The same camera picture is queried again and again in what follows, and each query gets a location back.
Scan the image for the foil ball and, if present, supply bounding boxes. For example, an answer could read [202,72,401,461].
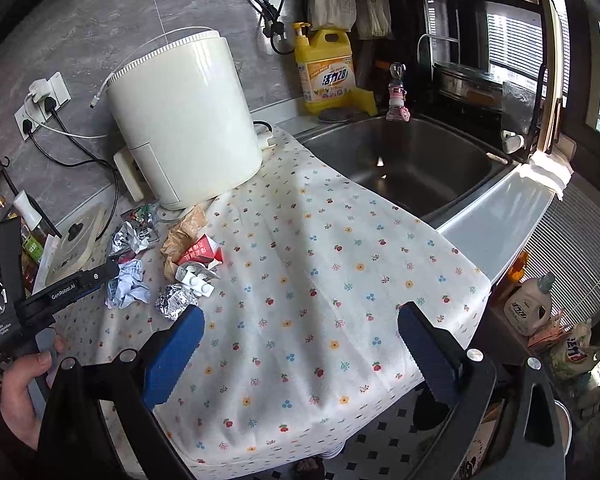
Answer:
[156,284,198,321]

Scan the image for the blue white paper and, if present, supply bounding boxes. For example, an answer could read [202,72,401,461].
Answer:
[105,259,151,310]

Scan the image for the white pill blister pack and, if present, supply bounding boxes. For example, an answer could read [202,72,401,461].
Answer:
[175,261,220,298]

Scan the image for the red cigarette pack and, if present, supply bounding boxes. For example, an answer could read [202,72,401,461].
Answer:
[178,234,224,270]

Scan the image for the brown paper bag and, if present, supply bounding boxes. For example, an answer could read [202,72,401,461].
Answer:
[160,206,208,283]

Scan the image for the silver foil snack bag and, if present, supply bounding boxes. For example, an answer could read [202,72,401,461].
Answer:
[109,220,159,256]

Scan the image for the person's left hand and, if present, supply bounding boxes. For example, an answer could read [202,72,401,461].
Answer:
[0,350,53,450]

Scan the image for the white laundry detergent bottle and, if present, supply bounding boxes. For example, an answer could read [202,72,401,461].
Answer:
[504,272,556,337]

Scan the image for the cream induction cooker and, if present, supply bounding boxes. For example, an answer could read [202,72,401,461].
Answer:
[44,204,105,286]

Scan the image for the orange spray bottle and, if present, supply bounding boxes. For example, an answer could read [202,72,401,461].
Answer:
[502,250,529,284]

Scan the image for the white top oil sprayer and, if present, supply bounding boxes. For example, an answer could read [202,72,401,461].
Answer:
[14,190,52,245]

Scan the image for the detergent refill pouch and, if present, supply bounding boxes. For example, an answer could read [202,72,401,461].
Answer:
[550,320,600,382]

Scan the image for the floral white tablecloth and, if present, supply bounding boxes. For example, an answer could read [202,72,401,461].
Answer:
[54,127,492,480]

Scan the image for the green candy wrapper bag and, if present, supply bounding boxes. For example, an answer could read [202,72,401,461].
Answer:
[130,203,159,228]

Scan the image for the stainless steel sink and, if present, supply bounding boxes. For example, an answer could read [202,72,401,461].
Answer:
[297,117,514,228]

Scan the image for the cream air fryer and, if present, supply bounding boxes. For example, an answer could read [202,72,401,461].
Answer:
[102,26,262,210]

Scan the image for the wooden cutting board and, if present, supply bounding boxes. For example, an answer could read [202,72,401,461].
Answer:
[536,0,565,154]

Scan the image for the yellow dish soap bottle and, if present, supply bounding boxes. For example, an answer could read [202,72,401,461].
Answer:
[294,22,377,116]

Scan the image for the black dish rack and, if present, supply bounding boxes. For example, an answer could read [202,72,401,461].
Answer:
[416,0,562,160]

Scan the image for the wall power sockets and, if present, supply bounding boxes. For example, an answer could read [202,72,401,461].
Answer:
[14,72,71,140]

